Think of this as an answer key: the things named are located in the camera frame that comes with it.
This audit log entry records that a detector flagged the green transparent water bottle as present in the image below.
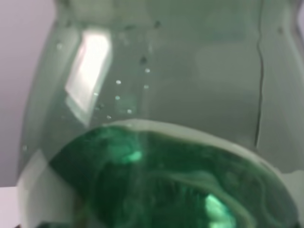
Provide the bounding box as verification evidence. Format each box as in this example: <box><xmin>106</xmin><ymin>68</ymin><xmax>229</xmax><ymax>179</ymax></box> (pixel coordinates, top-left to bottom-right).
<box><xmin>17</xmin><ymin>0</ymin><xmax>304</xmax><ymax>228</ymax></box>

